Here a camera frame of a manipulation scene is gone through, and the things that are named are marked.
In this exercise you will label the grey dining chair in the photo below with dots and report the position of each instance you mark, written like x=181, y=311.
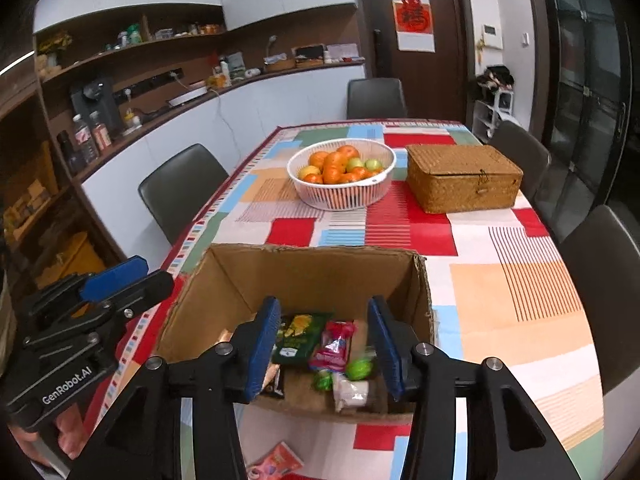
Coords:
x=605, y=285
x=375, y=97
x=175, y=185
x=520, y=155

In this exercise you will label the clear water bottle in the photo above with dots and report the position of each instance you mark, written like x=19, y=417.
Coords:
x=84, y=140
x=101, y=132

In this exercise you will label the white plastic fruit basket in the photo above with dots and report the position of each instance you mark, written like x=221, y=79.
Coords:
x=340, y=195

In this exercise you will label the colourful patchwork tablecloth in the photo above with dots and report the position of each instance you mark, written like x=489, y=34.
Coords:
x=500, y=285

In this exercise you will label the green lollipop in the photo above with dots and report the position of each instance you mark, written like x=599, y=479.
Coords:
x=360, y=369

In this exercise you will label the large beige snack packet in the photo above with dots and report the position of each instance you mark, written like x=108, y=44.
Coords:
x=361, y=332

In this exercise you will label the pink snack packet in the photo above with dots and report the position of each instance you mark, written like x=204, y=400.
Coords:
x=275, y=462

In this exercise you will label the white flat tray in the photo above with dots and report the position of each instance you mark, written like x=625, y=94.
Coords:
x=187, y=97

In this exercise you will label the wooden shelf cabinet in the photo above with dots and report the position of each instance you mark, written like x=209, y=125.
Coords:
x=40, y=210

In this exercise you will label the yellow flower bunch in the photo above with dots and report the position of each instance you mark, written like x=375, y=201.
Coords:
x=54, y=42

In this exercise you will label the dark brown cracker packet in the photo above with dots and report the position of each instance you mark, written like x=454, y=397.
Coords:
x=273, y=386

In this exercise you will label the cardboard box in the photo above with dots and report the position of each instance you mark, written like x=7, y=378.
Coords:
x=310, y=272

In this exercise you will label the red and white wall poster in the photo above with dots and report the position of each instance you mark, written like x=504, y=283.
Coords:
x=412, y=17

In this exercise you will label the lidded wicker basket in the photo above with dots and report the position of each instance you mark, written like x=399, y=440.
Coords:
x=465, y=180

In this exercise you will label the white lower cabinets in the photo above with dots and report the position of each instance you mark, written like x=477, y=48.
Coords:
x=260, y=110

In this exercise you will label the wall intercom panel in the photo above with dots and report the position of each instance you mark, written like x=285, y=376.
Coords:
x=492, y=36

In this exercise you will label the dark glass bottle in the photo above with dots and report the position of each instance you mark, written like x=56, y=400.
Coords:
x=69, y=152

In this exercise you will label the dark brown door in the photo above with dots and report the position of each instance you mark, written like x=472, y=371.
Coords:
x=450, y=75

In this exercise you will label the person's left hand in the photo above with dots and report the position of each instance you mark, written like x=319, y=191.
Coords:
x=67, y=432

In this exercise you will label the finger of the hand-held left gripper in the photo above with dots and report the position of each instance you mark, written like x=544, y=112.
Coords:
x=115, y=275
x=145, y=290

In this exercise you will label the pile of oranges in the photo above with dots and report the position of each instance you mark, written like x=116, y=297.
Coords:
x=335, y=165

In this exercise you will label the green candy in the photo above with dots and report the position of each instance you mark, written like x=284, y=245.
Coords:
x=324, y=382

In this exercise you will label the white shoe rack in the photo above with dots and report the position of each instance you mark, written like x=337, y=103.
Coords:
x=492, y=115

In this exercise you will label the green snack packet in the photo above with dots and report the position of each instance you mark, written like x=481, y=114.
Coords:
x=300, y=337

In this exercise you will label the glass sliding door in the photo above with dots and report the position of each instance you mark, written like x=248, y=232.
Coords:
x=585, y=85

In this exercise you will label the red candy packet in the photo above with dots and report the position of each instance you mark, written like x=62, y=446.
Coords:
x=332, y=347

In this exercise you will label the dark clothes pile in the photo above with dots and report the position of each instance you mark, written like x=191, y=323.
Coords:
x=495, y=77

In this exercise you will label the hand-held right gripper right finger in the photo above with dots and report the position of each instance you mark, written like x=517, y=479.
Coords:
x=385, y=350

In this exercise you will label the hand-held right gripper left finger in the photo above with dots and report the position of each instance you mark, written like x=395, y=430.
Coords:
x=264, y=350

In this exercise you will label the small beige snack packet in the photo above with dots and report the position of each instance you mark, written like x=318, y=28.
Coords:
x=350, y=392

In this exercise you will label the green apple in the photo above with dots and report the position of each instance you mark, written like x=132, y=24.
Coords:
x=355, y=163
x=372, y=164

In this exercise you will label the black coffee machine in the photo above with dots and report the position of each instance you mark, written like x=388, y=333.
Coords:
x=92, y=100

